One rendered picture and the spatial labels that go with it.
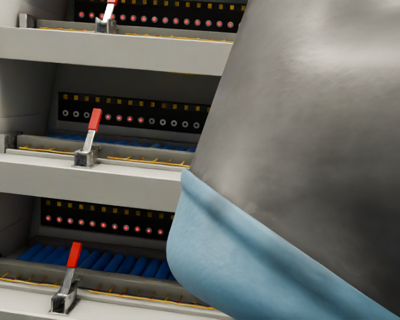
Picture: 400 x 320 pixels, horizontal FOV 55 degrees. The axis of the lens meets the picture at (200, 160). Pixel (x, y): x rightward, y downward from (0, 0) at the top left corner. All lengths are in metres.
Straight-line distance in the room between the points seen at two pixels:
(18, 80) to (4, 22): 0.10
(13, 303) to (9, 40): 0.37
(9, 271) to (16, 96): 0.28
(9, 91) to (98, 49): 0.18
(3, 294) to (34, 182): 0.17
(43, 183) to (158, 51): 0.24
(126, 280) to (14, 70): 0.38
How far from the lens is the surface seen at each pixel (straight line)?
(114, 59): 0.58
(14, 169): 0.59
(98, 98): 0.73
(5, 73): 0.68
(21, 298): 0.62
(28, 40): 0.63
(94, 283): 0.61
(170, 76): 0.75
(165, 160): 0.58
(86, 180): 0.54
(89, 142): 0.56
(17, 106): 0.71
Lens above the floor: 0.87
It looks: 7 degrees up
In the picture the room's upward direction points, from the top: 7 degrees clockwise
